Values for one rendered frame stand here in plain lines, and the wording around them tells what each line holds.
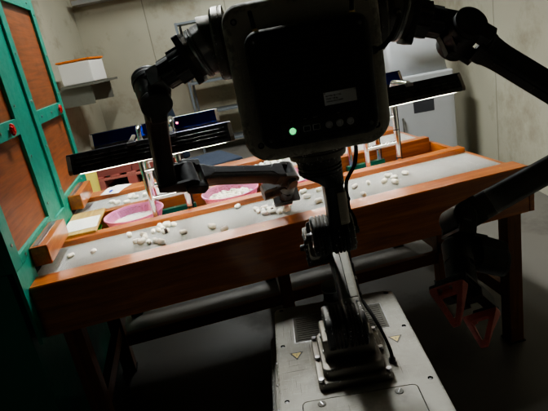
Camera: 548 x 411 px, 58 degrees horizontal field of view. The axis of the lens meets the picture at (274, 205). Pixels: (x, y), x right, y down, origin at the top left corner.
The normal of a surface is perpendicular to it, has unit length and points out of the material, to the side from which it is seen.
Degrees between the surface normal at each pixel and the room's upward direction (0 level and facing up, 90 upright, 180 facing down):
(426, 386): 0
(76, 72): 90
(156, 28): 90
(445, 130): 90
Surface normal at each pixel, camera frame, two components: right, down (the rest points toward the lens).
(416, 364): -0.18, -0.93
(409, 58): -0.04, -0.01
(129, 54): 0.03, 0.31
